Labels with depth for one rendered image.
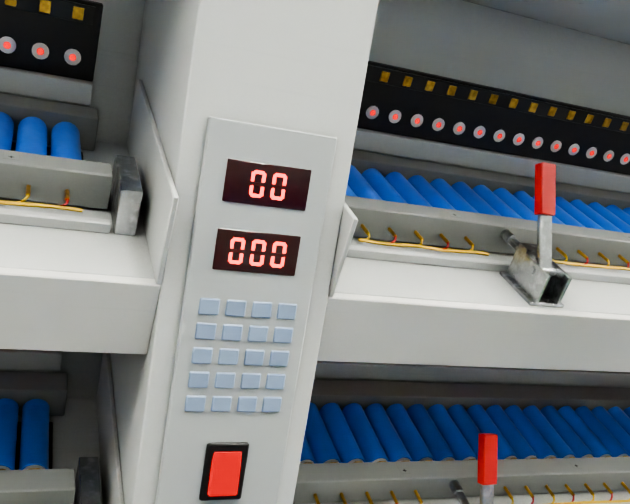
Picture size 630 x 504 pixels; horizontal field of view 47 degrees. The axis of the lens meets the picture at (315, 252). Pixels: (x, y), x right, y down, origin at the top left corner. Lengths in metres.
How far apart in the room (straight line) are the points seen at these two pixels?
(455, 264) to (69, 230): 0.25
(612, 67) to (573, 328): 0.33
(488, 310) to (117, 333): 0.22
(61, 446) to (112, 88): 0.26
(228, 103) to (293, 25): 0.05
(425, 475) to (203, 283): 0.27
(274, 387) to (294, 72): 0.17
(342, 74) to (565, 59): 0.37
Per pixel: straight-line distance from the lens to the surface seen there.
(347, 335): 0.43
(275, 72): 0.38
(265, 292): 0.39
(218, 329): 0.39
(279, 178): 0.38
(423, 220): 0.50
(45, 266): 0.38
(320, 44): 0.39
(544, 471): 0.64
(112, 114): 0.57
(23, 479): 0.50
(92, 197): 0.44
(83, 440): 0.56
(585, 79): 0.75
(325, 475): 0.54
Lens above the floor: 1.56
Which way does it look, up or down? 9 degrees down
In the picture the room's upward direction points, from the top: 9 degrees clockwise
